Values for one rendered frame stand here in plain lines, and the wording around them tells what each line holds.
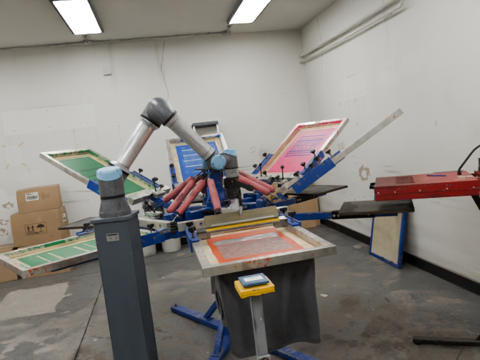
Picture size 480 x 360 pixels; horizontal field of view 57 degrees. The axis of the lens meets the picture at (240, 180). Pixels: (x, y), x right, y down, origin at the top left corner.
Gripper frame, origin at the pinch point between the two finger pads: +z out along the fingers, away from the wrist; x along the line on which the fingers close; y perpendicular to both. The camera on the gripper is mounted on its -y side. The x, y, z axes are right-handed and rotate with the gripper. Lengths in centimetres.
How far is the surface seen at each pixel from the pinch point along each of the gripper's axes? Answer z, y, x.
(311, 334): 53, -17, 50
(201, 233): 7.6, 23.0, 2.7
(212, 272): 13, 26, 59
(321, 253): 13, -22, 59
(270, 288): 15, 8, 83
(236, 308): 34, 16, 50
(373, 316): 109, -107, -70
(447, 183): 0, -120, 11
